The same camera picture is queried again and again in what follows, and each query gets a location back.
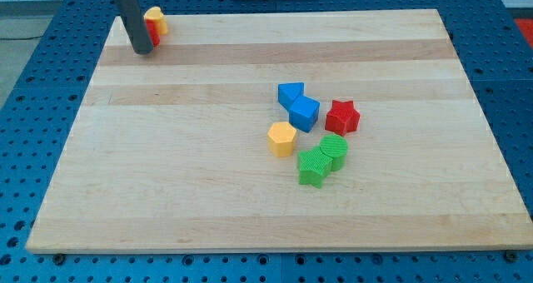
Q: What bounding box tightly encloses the blue cube block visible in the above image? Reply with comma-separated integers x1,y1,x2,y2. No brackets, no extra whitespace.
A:
288,96,320,132

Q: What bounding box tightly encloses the yellow hexagon block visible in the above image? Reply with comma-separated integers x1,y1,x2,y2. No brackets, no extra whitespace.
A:
267,122,296,157

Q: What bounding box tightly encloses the blue triangle block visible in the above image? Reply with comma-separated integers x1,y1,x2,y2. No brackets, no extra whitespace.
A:
277,82,305,110

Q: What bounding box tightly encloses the green star block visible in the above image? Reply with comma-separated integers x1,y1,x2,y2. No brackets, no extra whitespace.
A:
297,146,332,189

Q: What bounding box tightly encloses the green cylinder block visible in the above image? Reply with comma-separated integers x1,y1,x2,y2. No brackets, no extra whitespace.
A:
319,134,348,171

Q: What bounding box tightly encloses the red star block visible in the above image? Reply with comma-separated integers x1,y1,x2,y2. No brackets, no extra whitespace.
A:
325,100,361,136

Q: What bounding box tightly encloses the light wooden board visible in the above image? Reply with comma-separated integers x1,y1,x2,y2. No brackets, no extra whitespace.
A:
26,9,532,254

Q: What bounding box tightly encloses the red round block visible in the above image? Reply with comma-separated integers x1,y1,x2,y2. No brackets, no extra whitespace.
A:
145,19,160,47

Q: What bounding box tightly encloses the yellow heart block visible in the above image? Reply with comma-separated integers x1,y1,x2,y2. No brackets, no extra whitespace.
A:
144,6,168,35

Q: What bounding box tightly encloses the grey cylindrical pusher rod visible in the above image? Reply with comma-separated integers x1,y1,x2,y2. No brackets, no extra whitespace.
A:
114,0,154,55

